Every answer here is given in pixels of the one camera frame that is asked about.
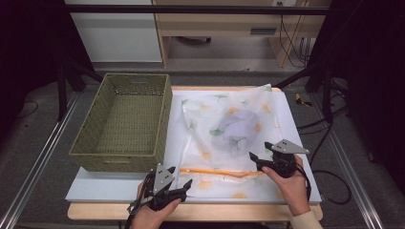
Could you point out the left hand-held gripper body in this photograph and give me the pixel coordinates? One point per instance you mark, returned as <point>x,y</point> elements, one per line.
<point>162,181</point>

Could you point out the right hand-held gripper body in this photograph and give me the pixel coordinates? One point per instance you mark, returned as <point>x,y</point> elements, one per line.
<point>283,165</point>

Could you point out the purple cloth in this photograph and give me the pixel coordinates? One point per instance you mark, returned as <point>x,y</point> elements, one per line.
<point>237,130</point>

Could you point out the leaf print mesh laundry bag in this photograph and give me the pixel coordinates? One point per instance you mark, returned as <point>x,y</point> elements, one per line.
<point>203,127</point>

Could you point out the green woven basket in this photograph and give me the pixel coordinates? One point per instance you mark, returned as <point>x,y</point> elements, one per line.
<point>127,127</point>

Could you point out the person's right hand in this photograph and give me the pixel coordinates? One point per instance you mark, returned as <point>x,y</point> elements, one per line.
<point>294,194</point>

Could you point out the person's left hand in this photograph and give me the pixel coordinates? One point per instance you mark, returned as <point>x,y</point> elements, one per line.
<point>149,219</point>

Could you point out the yellow and black tool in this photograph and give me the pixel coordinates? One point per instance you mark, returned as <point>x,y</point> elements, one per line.
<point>301,101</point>

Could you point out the white board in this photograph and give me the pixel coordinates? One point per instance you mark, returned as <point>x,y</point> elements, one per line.
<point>105,187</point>

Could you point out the black metal stand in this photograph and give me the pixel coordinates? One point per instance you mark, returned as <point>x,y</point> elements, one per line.
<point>62,92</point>
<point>327,95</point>

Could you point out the black curtain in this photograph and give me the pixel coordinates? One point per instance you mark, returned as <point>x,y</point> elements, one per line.
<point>375,79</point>
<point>28,47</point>

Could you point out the wooden desk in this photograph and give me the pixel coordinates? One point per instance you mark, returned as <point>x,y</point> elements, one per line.
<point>223,22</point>

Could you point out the white cabinet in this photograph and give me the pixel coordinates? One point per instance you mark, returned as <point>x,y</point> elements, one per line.
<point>117,38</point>

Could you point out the aluminium rail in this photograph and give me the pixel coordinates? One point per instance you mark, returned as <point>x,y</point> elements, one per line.
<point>363,203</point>
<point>41,162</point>

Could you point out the white wall socket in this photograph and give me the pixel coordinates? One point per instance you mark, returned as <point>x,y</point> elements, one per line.
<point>285,2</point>

